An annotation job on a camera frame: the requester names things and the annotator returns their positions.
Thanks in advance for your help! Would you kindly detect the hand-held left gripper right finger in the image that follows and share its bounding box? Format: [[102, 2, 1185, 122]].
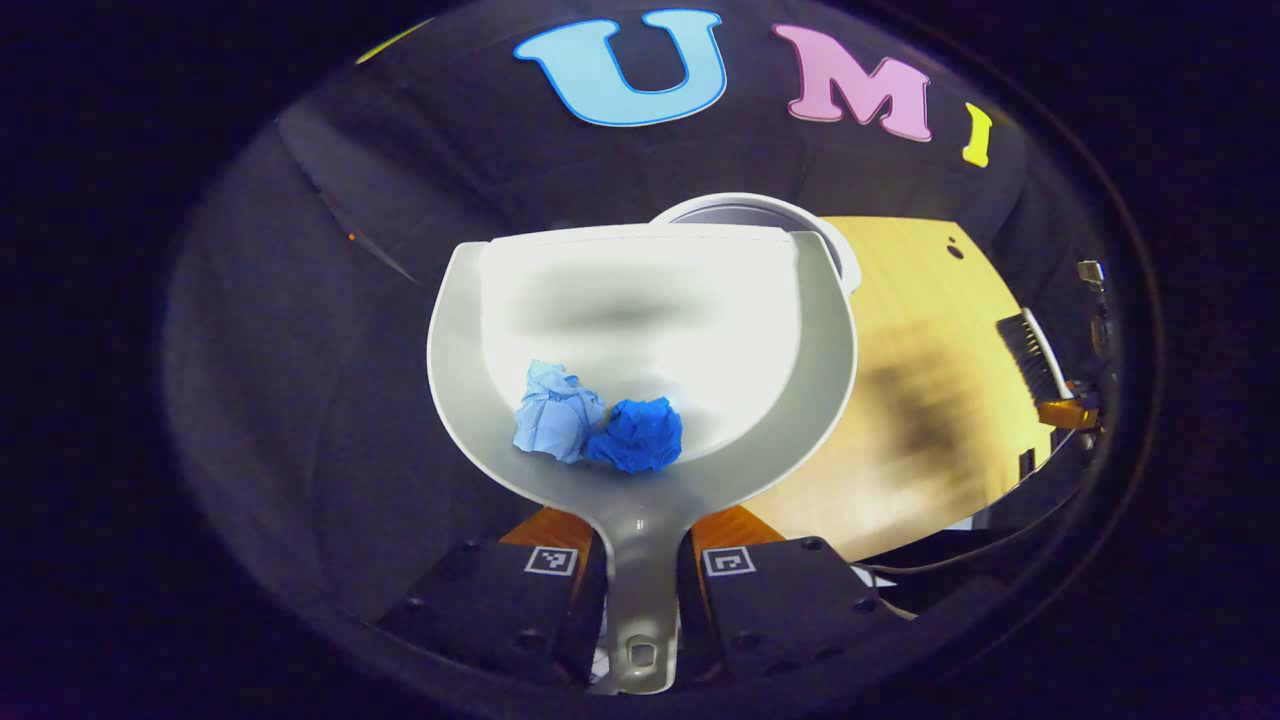
[[678, 503, 916, 691]]

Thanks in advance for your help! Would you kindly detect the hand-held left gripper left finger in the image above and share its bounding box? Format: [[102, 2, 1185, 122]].
[[375, 505, 609, 691]]

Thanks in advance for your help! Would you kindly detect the small grey broom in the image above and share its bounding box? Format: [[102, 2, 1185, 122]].
[[995, 308, 1079, 403]]

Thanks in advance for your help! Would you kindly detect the dark blue paper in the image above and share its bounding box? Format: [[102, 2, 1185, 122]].
[[585, 397, 684, 474]]

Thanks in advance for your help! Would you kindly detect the light blue paper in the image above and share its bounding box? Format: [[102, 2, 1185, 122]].
[[513, 360, 606, 464]]

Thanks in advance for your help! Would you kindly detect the grey garbage bin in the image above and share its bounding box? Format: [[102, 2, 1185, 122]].
[[650, 192, 863, 296]]

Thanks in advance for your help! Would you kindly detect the grey plastic dustpan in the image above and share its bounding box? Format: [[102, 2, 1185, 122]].
[[427, 225, 859, 696]]

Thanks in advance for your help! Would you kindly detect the wooden desktop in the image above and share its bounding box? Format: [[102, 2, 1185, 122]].
[[745, 215, 1066, 563]]

